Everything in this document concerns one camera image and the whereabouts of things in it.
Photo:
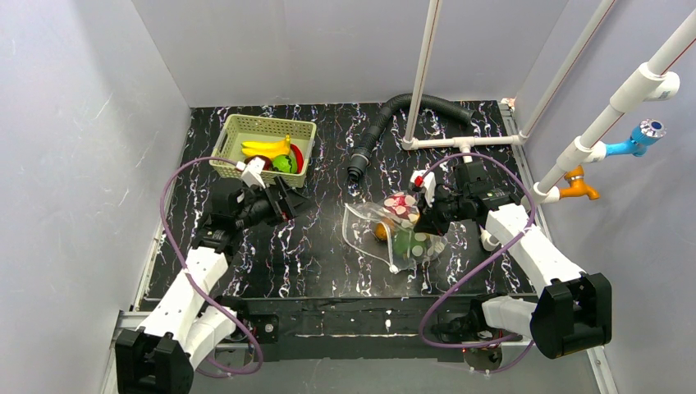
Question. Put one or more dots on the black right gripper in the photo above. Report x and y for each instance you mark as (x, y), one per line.
(429, 208)

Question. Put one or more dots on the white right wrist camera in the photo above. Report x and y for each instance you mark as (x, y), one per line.
(424, 183)

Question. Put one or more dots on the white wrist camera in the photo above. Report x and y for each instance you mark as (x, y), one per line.
(424, 183)
(251, 174)

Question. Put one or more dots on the blue tap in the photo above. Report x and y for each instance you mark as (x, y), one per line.
(645, 134)

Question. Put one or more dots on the clear zip top bag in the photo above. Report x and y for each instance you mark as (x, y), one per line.
(358, 223)

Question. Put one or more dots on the yellow fake banana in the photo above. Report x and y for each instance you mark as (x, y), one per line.
(270, 149)

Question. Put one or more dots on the orange tap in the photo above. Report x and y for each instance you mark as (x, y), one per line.
(577, 187)

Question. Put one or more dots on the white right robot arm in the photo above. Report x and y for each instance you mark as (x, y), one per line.
(574, 308)

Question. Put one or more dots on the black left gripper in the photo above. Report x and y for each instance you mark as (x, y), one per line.
(280, 199)

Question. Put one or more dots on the white PVC pipe frame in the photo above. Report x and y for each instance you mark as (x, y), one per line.
(652, 80)

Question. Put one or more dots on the green plastic basket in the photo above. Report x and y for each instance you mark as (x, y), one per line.
(240, 128)

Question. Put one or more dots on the aluminium frame rail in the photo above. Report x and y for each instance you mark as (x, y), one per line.
(348, 332)

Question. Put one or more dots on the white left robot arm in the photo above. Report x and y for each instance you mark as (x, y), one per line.
(162, 354)

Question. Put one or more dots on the dark green bell pepper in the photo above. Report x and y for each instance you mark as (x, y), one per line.
(409, 245)

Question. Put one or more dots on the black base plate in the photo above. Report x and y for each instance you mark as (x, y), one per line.
(359, 326)

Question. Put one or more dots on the red fake chili pepper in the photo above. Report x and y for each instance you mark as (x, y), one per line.
(299, 157)

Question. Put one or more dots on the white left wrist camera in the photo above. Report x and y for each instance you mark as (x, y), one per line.
(251, 174)

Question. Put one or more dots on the brown fake kiwi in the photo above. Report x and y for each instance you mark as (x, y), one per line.
(380, 232)

